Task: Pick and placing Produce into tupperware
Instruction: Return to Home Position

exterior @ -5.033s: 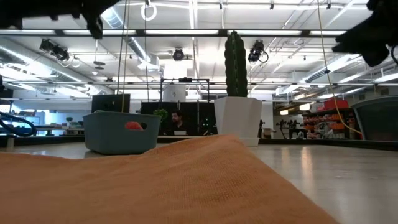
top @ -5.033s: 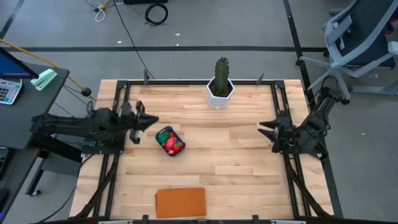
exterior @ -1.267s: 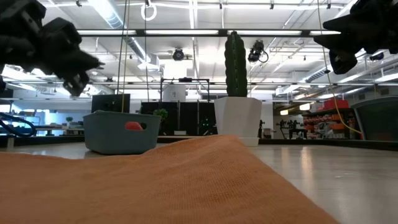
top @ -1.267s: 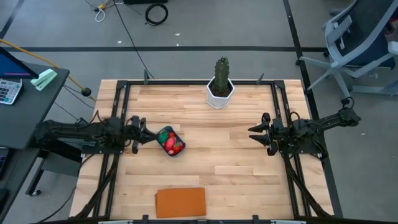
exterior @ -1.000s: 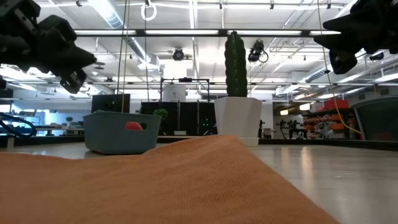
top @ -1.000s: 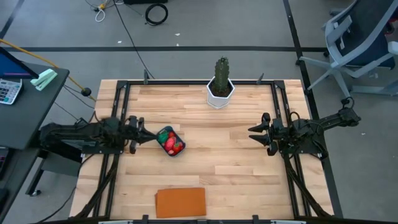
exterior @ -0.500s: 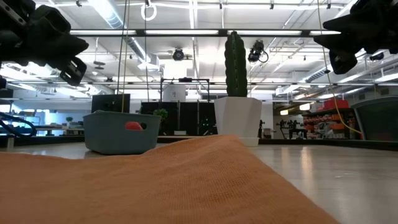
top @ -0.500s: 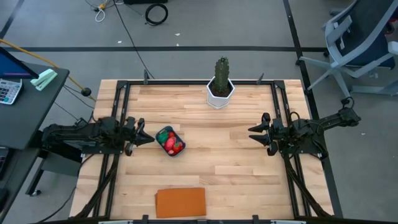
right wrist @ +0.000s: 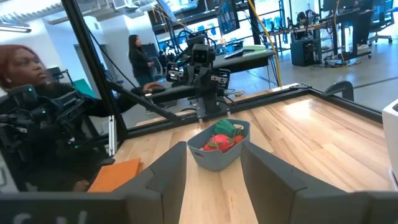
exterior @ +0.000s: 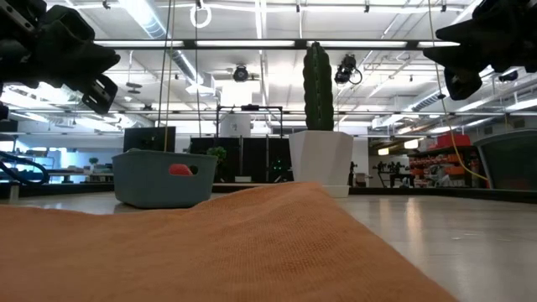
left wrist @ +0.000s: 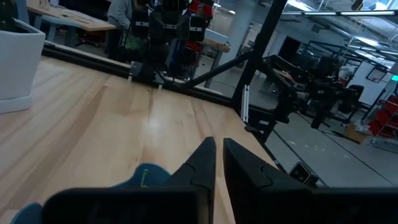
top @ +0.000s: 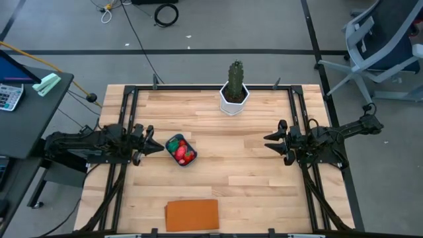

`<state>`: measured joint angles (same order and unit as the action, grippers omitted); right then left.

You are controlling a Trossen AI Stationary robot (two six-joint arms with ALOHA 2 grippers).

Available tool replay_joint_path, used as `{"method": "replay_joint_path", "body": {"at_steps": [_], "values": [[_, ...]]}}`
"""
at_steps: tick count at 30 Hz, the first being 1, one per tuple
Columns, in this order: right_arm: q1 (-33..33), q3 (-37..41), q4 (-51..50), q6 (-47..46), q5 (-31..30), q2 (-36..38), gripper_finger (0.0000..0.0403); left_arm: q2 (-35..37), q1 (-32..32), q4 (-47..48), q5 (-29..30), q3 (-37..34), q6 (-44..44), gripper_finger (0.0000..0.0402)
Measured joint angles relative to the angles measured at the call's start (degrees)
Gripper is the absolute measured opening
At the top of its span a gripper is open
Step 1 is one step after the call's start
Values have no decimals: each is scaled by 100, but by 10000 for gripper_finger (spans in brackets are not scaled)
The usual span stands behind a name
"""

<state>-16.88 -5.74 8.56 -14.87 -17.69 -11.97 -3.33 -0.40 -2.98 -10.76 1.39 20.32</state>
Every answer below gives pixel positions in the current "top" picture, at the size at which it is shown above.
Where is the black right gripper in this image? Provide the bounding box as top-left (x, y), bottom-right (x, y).
top-left (263, 119), bottom-right (304, 167)

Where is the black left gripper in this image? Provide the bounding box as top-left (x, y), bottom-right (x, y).
top-left (130, 122), bottom-right (165, 167)

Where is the teal plastic tupperware container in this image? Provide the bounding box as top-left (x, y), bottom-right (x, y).
top-left (164, 133), bottom-right (198, 167)

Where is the white hexagonal plant pot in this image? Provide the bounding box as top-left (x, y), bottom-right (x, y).
top-left (219, 81), bottom-right (250, 116)

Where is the green cactus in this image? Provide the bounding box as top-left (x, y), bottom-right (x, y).
top-left (226, 59), bottom-right (246, 102)

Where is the orange cloth mat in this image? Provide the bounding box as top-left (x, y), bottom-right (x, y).
top-left (164, 198), bottom-right (220, 233)

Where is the black desk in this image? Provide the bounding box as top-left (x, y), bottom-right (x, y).
top-left (0, 65), bottom-right (89, 232)

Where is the mint green stapler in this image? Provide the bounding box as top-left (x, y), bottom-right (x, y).
top-left (32, 73), bottom-right (62, 98)

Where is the grey office chair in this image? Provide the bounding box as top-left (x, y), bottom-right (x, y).
top-left (317, 0), bottom-right (423, 112)

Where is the grey calculator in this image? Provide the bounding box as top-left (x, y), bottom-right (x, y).
top-left (0, 83), bottom-right (25, 112)

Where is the black monitor with blue screen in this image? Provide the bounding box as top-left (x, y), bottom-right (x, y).
top-left (0, 49), bottom-right (42, 85)

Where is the black aluminium table frame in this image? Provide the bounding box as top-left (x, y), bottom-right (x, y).
top-left (74, 84), bottom-right (356, 238)

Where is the long black floor cable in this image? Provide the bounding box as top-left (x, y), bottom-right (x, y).
top-left (120, 0), bottom-right (165, 85)

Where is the coiled black cable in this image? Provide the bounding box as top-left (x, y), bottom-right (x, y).
top-left (153, 3), bottom-right (180, 28)

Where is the white cable loop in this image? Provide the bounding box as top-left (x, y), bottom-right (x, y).
top-left (100, 8), bottom-right (114, 25)

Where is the yellow cable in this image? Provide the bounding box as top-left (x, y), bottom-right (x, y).
top-left (0, 40), bottom-right (103, 109)

